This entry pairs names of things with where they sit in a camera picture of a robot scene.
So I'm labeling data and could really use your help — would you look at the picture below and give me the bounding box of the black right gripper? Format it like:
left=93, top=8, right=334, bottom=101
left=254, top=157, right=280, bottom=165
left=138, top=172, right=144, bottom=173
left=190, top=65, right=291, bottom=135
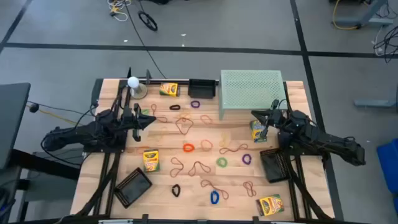
left=251, top=99, right=284, bottom=139

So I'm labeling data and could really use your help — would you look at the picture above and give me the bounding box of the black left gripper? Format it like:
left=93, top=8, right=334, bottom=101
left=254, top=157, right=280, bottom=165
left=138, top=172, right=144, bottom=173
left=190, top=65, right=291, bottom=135
left=121, top=103, right=157, bottom=142

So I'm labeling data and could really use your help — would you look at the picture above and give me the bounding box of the yellow crayon box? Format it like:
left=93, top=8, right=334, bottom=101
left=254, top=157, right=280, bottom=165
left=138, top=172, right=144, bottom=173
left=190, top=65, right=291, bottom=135
left=159, top=82, right=180, bottom=98
left=142, top=149, right=160, bottom=173
left=256, top=194, right=285, bottom=217
left=250, top=119, right=268, bottom=144

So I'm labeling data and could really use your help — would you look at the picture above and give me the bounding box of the black plastic mesh basket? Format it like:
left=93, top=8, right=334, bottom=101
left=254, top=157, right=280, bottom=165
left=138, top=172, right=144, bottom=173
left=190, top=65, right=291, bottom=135
left=113, top=167, right=154, bottom=209
left=187, top=78, right=217, bottom=100
left=259, top=147, right=292, bottom=184

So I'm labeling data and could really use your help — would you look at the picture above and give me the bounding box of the black desk base beam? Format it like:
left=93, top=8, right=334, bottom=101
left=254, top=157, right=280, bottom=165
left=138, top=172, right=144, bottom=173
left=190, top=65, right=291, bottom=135
left=9, top=148, right=81, bottom=181

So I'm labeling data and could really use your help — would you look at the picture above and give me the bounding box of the dark grey desk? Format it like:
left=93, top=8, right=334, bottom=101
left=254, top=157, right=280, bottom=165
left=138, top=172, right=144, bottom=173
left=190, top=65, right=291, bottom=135
left=0, top=82, right=32, bottom=170

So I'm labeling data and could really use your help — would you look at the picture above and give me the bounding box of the green perforated metal shelf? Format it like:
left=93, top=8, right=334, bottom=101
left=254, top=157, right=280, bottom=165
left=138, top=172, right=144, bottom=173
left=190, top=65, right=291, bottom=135
left=218, top=69, right=289, bottom=121

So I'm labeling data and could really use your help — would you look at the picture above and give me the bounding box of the white bulb table lamp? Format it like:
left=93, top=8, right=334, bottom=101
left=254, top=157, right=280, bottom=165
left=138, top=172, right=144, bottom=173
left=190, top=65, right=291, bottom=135
left=126, top=76, right=149, bottom=100

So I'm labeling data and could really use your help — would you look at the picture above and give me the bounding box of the black hoop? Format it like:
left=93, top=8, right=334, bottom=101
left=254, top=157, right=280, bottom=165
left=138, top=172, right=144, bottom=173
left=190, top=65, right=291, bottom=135
left=137, top=10, right=159, bottom=32

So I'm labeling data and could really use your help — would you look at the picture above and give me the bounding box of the grey base bar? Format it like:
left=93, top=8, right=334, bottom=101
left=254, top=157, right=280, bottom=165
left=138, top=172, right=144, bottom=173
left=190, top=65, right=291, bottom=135
left=354, top=93, right=398, bottom=110

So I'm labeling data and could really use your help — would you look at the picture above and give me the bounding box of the blue plastic bin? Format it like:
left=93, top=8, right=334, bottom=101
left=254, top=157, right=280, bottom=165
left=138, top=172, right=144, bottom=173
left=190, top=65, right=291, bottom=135
left=376, top=142, right=398, bottom=194

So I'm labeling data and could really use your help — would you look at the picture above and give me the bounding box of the grey table base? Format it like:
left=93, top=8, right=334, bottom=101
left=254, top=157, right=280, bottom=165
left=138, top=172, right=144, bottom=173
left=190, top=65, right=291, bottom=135
left=333, top=0, right=395, bottom=29

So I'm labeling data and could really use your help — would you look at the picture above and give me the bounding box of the long black cable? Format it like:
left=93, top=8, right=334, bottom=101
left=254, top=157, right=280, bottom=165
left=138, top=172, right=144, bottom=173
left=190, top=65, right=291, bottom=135
left=123, top=0, right=168, bottom=80

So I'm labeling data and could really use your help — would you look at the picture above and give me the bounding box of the white and yellow cable bundle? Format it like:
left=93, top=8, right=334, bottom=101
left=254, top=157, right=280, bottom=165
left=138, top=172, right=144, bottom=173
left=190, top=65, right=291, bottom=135
left=106, top=0, right=132, bottom=22

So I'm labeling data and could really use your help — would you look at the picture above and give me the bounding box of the black cable tangle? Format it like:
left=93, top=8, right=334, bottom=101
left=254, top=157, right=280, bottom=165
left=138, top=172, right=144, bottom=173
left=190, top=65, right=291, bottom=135
left=372, top=24, right=398, bottom=64

